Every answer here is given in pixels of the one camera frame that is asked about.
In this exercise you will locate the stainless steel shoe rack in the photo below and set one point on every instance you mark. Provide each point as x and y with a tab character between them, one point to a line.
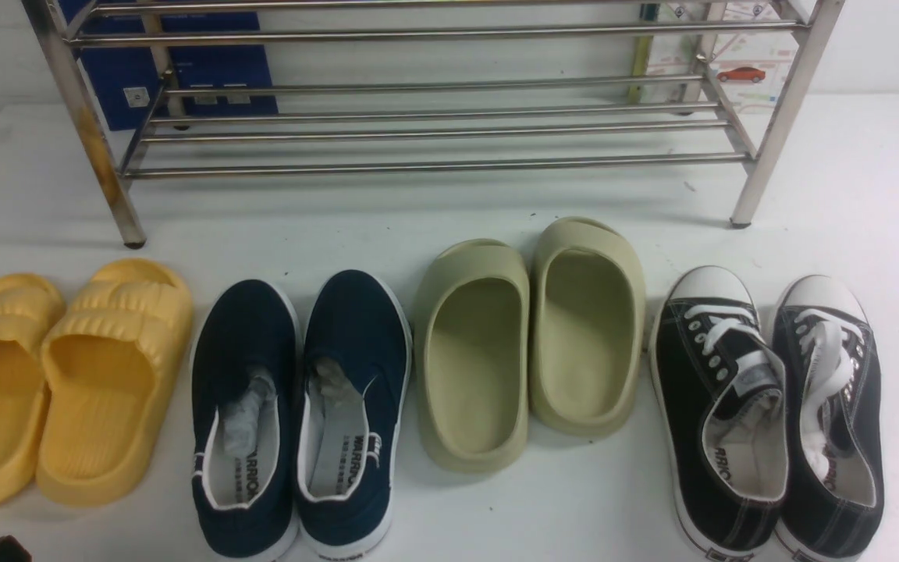
61	41

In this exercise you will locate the right black canvas sneaker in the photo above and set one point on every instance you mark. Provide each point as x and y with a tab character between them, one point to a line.
835	495

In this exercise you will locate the blue box behind rack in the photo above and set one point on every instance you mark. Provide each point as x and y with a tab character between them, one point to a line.
125	79

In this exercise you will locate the white poster with red car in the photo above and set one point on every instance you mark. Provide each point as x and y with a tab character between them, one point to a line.
752	68

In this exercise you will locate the right beige slipper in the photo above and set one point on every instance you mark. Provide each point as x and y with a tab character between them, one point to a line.
587	327

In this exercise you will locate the beige slipper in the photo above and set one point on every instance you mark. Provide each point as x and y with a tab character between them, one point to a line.
471	321
587	327

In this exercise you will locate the left beige slipper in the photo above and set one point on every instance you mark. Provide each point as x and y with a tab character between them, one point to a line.
471	321

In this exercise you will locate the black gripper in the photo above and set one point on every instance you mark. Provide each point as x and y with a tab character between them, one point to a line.
11	550

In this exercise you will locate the black canvas sneaker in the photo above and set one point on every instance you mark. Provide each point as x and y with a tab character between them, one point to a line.
721	395
835	495

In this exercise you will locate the right yellow slipper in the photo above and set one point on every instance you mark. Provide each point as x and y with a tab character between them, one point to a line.
111	363

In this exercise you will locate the left black canvas sneaker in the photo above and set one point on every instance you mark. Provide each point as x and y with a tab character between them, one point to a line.
721	395

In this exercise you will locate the navy canvas shoe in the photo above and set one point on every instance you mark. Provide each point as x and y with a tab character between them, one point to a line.
241	366
357	358

